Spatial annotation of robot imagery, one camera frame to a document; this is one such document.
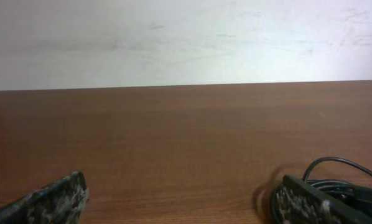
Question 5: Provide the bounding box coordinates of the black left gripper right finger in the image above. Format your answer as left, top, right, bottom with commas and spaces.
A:
271, 175, 372, 224

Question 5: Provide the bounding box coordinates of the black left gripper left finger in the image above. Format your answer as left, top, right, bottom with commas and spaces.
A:
0, 171, 89, 224

